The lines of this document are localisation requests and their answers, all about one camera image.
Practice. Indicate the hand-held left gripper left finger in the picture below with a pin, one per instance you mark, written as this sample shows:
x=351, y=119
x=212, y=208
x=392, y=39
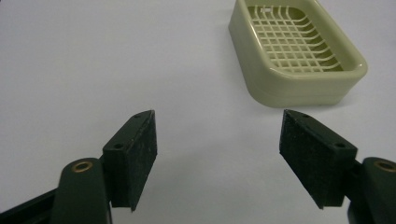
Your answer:
x=130, y=161

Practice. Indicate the pale green soap dish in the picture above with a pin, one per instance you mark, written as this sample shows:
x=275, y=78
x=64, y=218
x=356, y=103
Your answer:
x=295, y=62

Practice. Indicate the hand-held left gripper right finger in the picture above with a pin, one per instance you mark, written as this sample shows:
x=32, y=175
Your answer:
x=314, y=158

